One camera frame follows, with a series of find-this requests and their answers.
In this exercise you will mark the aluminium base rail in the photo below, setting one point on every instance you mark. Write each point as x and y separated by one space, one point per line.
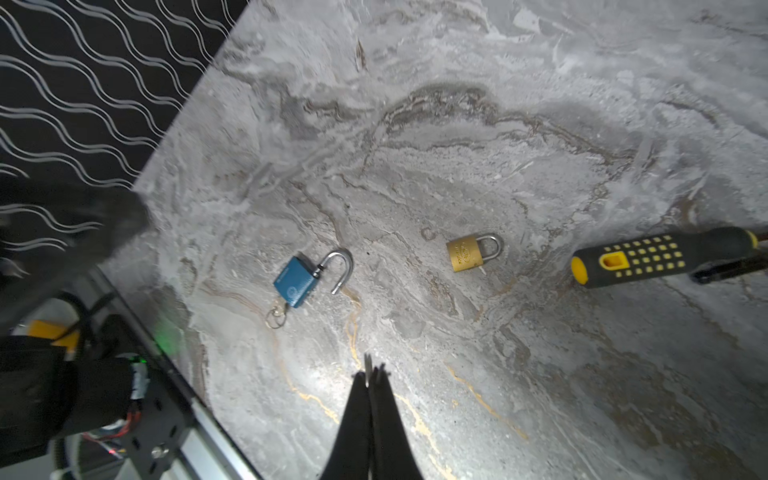
170 433

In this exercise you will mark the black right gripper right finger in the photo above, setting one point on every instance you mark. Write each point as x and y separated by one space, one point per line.
392 457

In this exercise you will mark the blue padlock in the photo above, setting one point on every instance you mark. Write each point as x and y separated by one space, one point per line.
299 277

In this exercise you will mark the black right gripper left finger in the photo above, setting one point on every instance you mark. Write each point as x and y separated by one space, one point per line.
350 455

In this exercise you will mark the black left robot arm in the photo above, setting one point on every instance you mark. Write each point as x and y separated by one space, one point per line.
50 387

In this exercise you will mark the yellow black screwdriver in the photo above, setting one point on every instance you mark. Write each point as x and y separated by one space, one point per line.
663 255

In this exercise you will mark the small brass padlock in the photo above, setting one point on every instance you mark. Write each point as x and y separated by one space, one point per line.
467 253

